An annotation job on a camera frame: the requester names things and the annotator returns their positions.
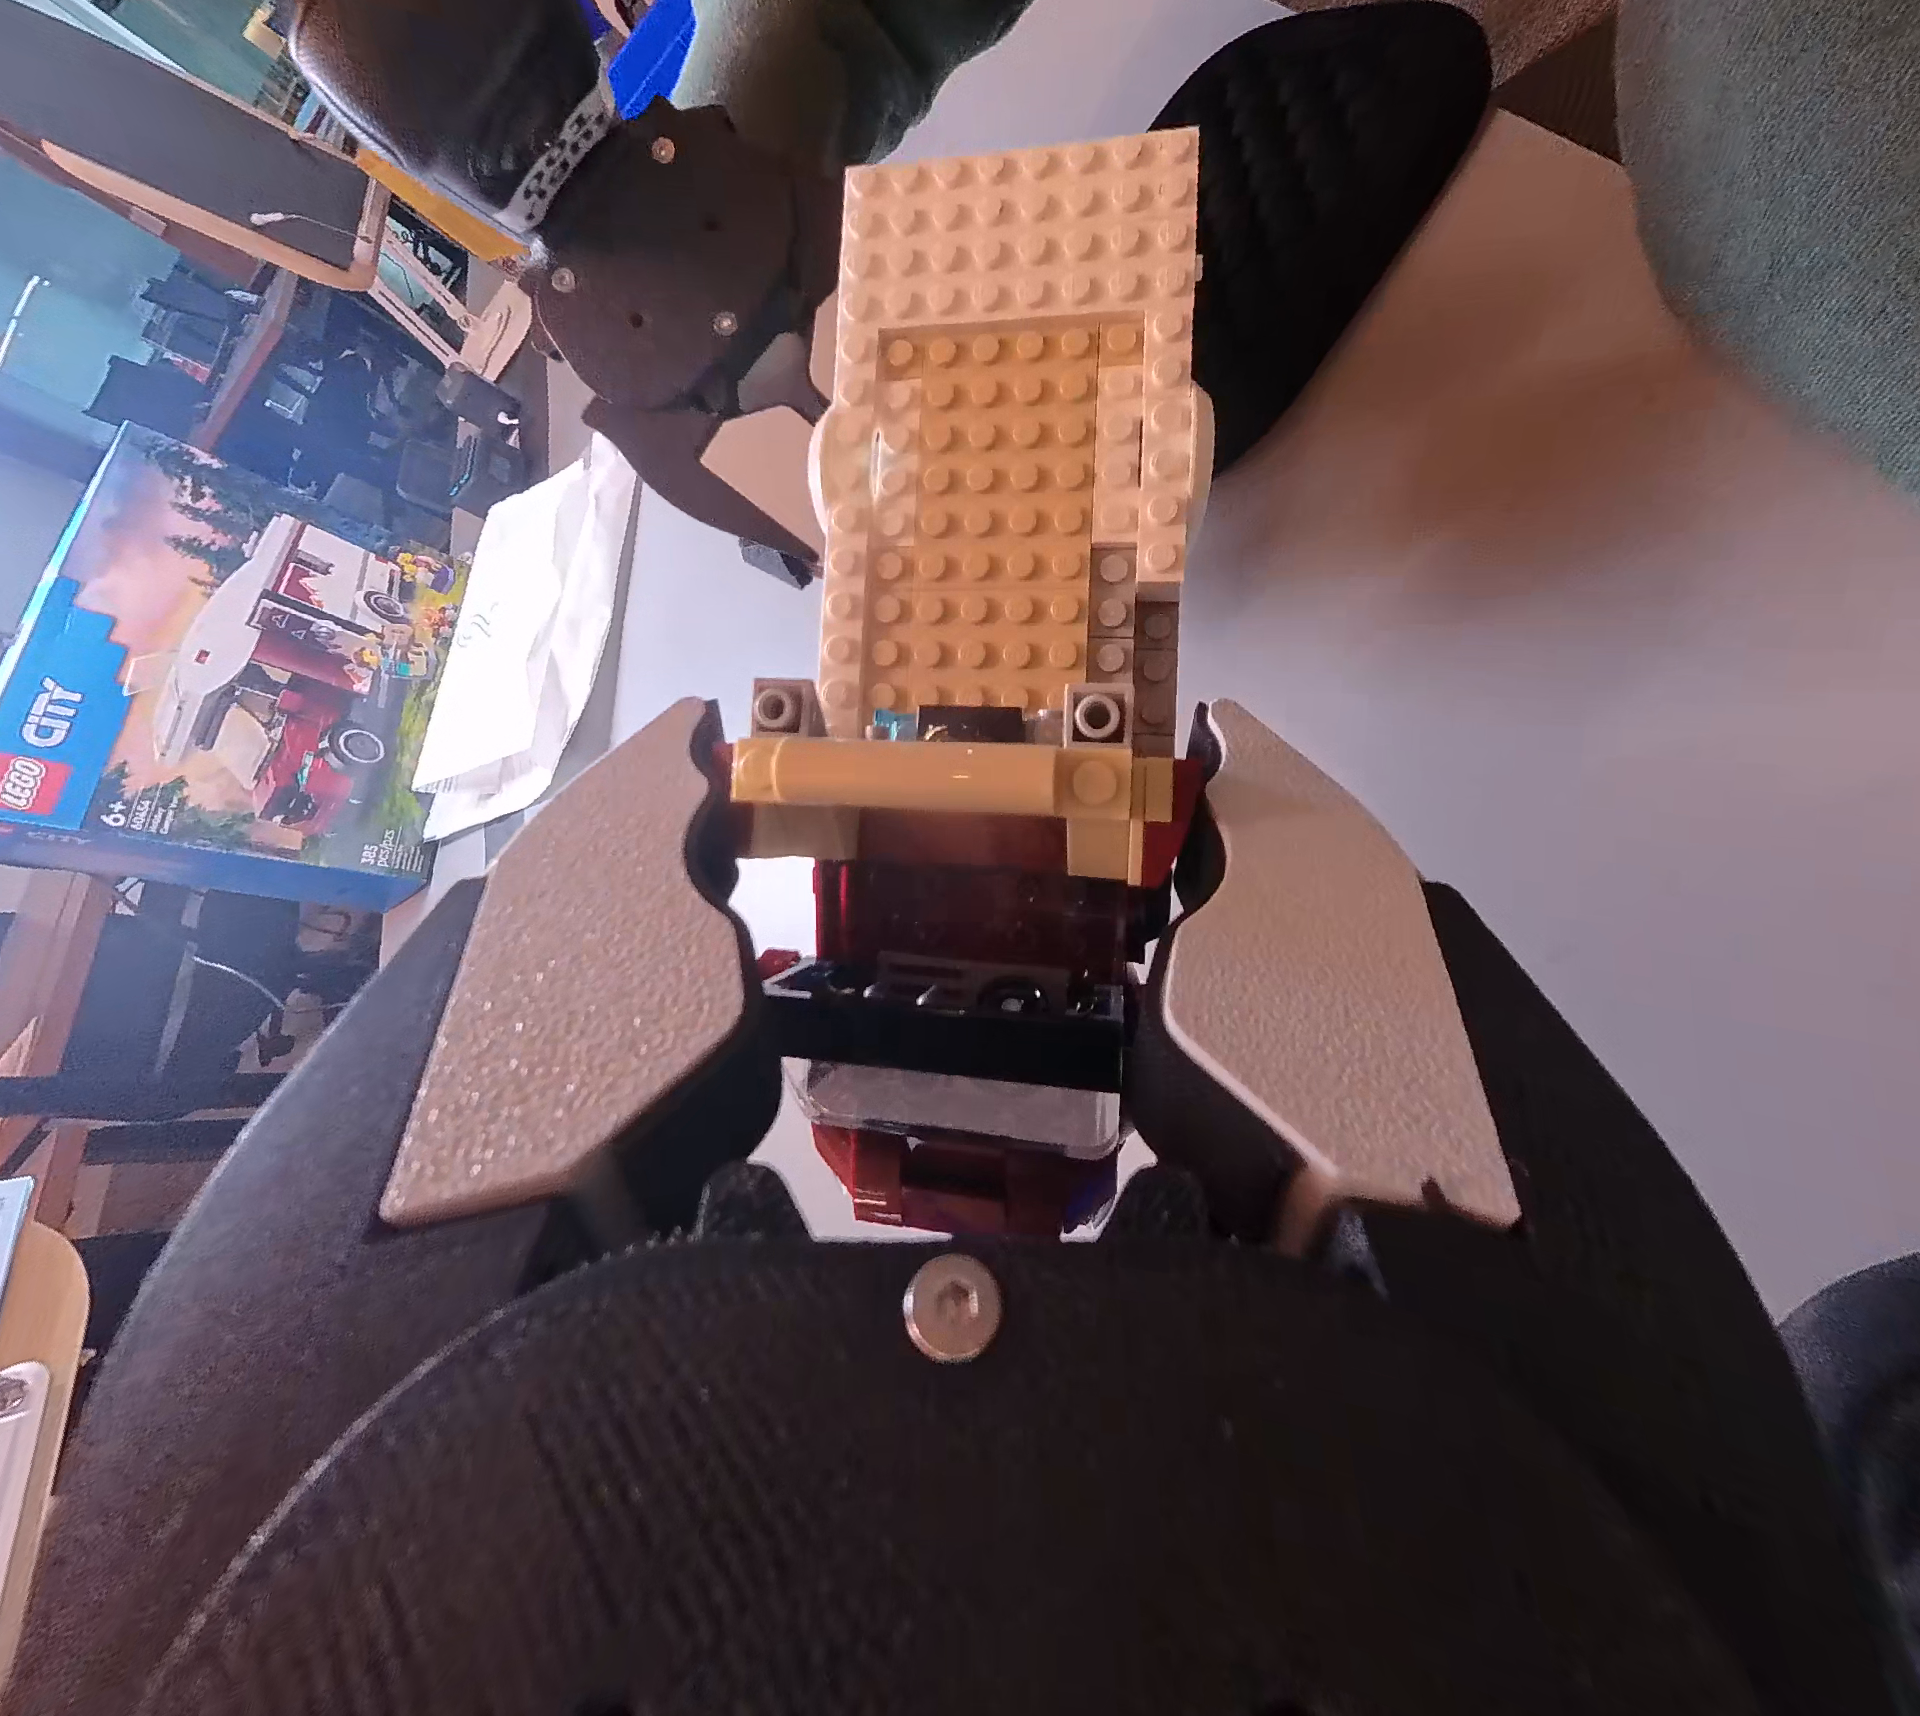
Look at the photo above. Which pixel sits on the white long brick plate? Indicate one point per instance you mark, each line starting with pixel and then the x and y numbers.
pixel 1020 276
pixel 1020 179

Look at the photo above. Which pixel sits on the black office chair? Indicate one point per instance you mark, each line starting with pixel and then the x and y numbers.
pixel 435 20

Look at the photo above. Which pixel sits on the printed paper bag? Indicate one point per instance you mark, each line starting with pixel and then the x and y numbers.
pixel 524 637

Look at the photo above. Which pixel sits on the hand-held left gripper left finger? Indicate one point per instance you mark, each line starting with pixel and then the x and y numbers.
pixel 584 1010

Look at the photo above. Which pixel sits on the blue toy set box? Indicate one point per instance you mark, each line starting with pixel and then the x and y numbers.
pixel 225 696

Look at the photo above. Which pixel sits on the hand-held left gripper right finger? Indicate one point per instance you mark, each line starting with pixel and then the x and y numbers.
pixel 1321 1026

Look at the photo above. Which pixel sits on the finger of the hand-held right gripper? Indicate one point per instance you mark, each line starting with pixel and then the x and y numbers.
pixel 705 470
pixel 773 381

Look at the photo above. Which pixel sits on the toy brick truck model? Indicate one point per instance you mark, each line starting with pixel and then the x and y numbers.
pixel 990 516

